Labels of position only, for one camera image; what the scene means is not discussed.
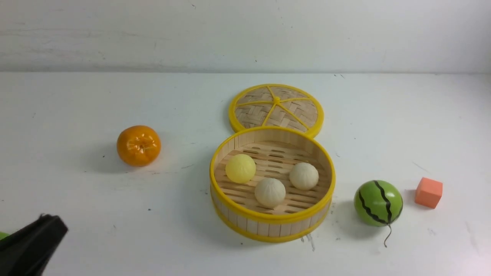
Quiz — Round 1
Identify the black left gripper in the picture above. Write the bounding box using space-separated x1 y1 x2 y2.
0 214 68 276

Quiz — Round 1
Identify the yellow toy bun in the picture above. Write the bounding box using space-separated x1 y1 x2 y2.
226 154 256 184

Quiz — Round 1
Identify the beige toy bun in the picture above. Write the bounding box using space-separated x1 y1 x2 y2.
254 177 286 209

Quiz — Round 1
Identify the cream toy bun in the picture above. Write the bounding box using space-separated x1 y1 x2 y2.
289 162 319 191

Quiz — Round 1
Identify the bamboo steamer tray yellow rim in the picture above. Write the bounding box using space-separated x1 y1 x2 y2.
209 126 336 243

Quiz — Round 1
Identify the woven bamboo steamer lid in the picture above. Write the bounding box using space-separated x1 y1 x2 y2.
227 84 325 138

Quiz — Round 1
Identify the green foam block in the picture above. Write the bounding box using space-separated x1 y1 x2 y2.
0 231 10 240

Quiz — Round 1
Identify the orange toy tangerine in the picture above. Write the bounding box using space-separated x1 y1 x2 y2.
116 125 162 167

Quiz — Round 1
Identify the green toy watermelon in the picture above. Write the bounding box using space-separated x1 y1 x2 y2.
354 180 404 247

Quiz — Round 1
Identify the orange foam cube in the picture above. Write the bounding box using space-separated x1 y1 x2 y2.
414 177 443 209

